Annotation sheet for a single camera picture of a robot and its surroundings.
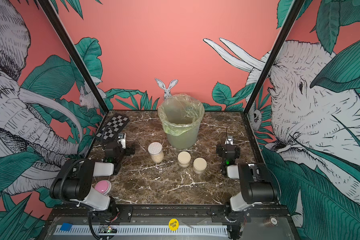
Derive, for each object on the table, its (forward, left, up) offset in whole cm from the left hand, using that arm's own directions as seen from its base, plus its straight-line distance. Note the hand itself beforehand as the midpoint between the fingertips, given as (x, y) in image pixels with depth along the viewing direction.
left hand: (127, 139), depth 95 cm
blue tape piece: (-45, +22, -6) cm, 50 cm away
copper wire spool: (-48, -75, 0) cm, 89 cm away
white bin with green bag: (+15, -35, +5) cm, 39 cm away
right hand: (-4, -65, 0) cm, 65 cm away
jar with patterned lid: (-11, -20, +4) cm, 23 cm away
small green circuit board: (-47, +2, -7) cm, 48 cm away
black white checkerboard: (+15, +15, -5) cm, 22 cm away
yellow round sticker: (-47, -30, -7) cm, 56 cm away
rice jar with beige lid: (-19, -45, 0) cm, 49 cm away
